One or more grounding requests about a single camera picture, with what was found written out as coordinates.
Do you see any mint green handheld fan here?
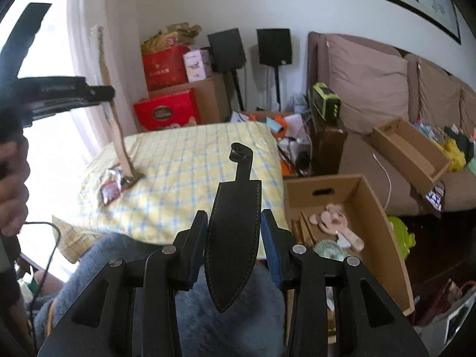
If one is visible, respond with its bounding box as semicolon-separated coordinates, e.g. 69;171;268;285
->
313;239;348;261

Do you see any pink handheld fan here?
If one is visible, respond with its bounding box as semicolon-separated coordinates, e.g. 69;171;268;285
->
308;204;365;252

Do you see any white heart-shaped pad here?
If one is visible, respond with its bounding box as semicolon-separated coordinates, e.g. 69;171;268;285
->
336;231;352;249

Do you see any patterned folding fan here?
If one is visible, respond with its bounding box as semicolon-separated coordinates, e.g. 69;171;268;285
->
90;25;136;177

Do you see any green pea snack packet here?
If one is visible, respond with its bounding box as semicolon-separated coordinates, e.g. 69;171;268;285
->
104;164;144;192

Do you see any red snack packet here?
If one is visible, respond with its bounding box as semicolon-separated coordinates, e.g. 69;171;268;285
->
100;180;122;206

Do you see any brown wooden folding fan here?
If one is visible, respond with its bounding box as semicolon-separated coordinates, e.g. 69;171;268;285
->
290;213;315;248

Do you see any person's left hand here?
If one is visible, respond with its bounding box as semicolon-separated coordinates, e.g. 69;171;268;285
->
0;136;31;237

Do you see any large cardboard box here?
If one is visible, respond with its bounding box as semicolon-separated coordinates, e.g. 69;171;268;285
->
282;173;416;343

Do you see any yellow plaid tablecloth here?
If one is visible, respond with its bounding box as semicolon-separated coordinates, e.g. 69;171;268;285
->
53;122;287;264

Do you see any white sheer curtain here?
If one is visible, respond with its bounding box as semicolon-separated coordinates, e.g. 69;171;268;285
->
0;0;150;261

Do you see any green cartoon lunchbox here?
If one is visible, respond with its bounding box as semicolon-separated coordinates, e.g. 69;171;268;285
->
387;216;416;260

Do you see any red chocolate gift box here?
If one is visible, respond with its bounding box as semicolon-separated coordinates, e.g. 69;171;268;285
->
133;89;202;131

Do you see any red tea gift bag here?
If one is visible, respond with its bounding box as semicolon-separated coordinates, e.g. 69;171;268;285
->
142;45;190;91

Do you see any green portable radio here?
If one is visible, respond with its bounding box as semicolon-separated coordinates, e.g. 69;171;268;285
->
311;82;341;123

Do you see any brown carton under bags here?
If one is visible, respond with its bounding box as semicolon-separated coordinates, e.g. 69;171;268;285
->
148;73;231;124

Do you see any cardboard tray on sofa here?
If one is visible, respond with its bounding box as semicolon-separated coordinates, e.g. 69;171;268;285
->
370;118;450;196

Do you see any brown paper bag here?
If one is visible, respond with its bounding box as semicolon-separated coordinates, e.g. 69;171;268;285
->
140;22;202;56

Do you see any brown sofa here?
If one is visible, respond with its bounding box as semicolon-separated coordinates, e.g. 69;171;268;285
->
307;32;475;216

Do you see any pink tissue box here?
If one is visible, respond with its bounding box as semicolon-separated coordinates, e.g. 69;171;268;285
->
183;49;213;82

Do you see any beige sofa pillow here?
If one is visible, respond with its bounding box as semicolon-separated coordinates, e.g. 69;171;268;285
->
327;35;409;134
417;59;461;128

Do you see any left black speaker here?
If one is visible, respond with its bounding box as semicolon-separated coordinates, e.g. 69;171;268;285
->
207;28;246;73

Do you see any black speaker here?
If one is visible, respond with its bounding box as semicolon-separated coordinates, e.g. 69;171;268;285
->
256;28;293;67
207;28;246;73

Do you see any right black speaker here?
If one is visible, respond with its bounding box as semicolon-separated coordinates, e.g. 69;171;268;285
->
256;28;293;67

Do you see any white charging cable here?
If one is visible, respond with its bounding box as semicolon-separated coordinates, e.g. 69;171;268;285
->
371;151;393;213

